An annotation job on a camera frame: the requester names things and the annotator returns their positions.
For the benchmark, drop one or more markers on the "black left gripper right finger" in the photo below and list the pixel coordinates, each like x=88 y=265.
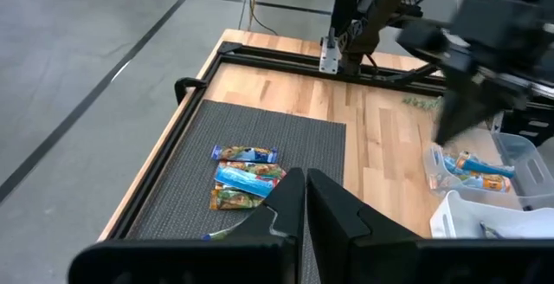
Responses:
x=333 y=223

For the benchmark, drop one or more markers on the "dark grey ribbed mat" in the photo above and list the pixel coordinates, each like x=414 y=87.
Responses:
x=182 y=206

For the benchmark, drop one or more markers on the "silver blue granola bar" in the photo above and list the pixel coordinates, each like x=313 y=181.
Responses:
x=220 y=233

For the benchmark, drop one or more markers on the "bright blue granola bar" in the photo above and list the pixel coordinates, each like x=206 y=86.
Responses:
x=242 y=180

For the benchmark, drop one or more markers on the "clear plastic bin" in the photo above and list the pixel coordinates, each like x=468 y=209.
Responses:
x=532 y=167

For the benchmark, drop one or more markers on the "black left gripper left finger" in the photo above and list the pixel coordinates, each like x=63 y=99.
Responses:
x=283 y=214

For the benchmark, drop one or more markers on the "blue ended granola bar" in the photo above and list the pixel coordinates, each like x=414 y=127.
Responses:
x=244 y=154

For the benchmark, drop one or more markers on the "white plastic bin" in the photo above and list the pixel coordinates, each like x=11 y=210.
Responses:
x=459 y=219

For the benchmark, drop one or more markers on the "black metal table frame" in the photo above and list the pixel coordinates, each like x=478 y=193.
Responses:
x=277 y=61

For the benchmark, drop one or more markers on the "blue orange granola bar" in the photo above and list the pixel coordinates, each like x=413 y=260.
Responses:
x=489 y=168
x=450 y=165
x=476 y=183

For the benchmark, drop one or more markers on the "grey green granola bar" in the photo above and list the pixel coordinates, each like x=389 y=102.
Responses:
x=490 y=230

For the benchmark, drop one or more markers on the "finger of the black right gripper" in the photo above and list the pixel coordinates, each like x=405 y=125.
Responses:
x=454 y=106
x=485 y=102

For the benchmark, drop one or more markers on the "white arm base bracket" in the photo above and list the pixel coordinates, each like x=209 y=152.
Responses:
x=329 y=56

